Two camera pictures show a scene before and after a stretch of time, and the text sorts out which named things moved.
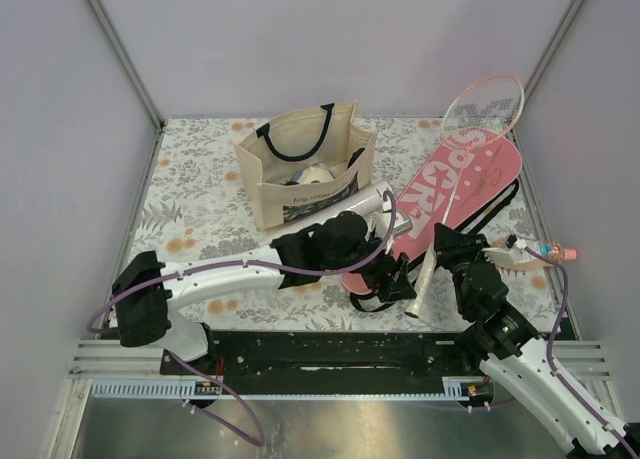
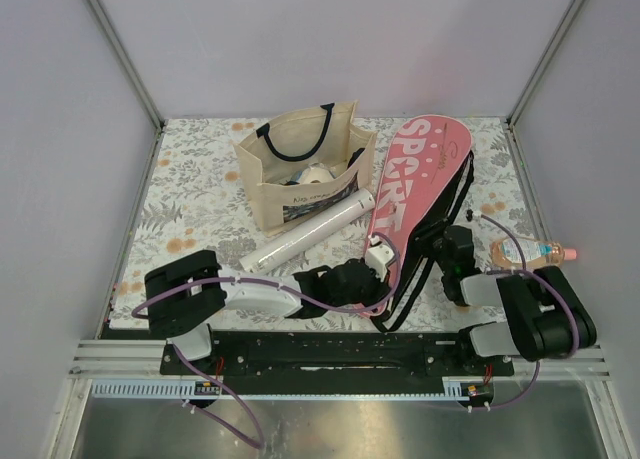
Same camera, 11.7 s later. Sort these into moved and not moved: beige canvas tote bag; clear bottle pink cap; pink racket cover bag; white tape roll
Moved: pink racket cover bag
Not moved: white tape roll; clear bottle pink cap; beige canvas tote bag
